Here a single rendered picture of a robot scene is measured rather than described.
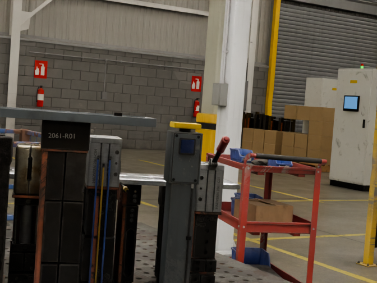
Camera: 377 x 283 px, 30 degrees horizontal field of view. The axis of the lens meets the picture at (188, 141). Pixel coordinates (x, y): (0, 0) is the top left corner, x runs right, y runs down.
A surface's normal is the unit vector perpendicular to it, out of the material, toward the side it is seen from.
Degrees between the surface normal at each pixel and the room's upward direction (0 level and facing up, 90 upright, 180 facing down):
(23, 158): 90
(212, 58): 90
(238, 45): 90
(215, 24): 90
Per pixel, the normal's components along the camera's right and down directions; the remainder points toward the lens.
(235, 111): 0.52, 0.08
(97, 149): 0.21, 0.07
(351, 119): -0.85, -0.04
